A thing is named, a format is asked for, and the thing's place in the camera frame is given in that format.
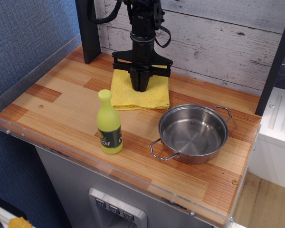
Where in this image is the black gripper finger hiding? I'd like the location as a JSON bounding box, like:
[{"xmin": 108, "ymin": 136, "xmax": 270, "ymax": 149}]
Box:
[
  {"xmin": 130, "ymin": 67, "xmax": 141, "ymax": 91},
  {"xmin": 139, "ymin": 70, "xmax": 152, "ymax": 92}
]

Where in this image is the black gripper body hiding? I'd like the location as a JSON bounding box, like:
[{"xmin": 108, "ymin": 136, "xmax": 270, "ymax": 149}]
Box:
[{"xmin": 112, "ymin": 41, "xmax": 173, "ymax": 78}]

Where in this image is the yellow cloth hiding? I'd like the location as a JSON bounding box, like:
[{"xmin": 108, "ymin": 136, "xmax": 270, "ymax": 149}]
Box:
[{"xmin": 111, "ymin": 69, "xmax": 170, "ymax": 110}]

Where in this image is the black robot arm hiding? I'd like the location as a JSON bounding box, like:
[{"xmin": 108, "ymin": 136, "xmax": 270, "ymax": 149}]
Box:
[{"xmin": 112, "ymin": 0, "xmax": 173, "ymax": 92}]

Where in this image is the stainless steel pot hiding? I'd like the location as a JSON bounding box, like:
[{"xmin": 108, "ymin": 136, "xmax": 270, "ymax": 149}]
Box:
[{"xmin": 150, "ymin": 104, "xmax": 232, "ymax": 164}]

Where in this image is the yellow-green oil bottle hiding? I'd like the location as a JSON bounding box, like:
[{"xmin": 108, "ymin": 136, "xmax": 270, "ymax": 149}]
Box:
[{"xmin": 96, "ymin": 89, "xmax": 123, "ymax": 154}]

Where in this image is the grey toy fridge cabinet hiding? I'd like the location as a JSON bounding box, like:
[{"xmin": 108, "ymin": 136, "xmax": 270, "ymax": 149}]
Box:
[{"xmin": 37, "ymin": 147, "xmax": 211, "ymax": 228}]

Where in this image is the silver dispenser button panel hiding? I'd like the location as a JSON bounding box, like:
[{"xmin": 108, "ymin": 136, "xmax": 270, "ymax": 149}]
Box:
[{"xmin": 88, "ymin": 188, "xmax": 148, "ymax": 228}]

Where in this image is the white plastic unit right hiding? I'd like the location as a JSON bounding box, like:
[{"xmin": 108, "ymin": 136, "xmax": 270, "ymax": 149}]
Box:
[{"xmin": 248, "ymin": 88, "xmax": 285, "ymax": 187}]

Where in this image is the yellow black object corner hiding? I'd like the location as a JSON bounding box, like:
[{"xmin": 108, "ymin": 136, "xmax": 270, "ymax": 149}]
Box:
[{"xmin": 0, "ymin": 199, "xmax": 34, "ymax": 228}]

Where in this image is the black cable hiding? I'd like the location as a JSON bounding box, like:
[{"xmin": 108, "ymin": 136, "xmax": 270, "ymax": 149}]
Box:
[{"xmin": 86, "ymin": 0, "xmax": 171, "ymax": 48}]

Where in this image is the black vertical post left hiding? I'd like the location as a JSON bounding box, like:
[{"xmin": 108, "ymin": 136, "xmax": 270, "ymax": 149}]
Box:
[{"xmin": 75, "ymin": 0, "xmax": 101, "ymax": 64}]

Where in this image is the black vertical post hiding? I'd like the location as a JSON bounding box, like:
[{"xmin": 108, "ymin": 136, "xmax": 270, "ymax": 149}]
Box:
[
  {"xmin": 75, "ymin": 0, "xmax": 101, "ymax": 64},
  {"xmin": 255, "ymin": 29, "xmax": 285, "ymax": 116}
]

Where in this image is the black vertical post right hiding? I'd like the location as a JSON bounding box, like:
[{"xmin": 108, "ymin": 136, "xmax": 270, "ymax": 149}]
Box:
[{"xmin": 255, "ymin": 29, "xmax": 285, "ymax": 116}]

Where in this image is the clear acrylic guard rail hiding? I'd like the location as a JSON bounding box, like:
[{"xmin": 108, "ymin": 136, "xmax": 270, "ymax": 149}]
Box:
[{"xmin": 0, "ymin": 41, "xmax": 261, "ymax": 227}]

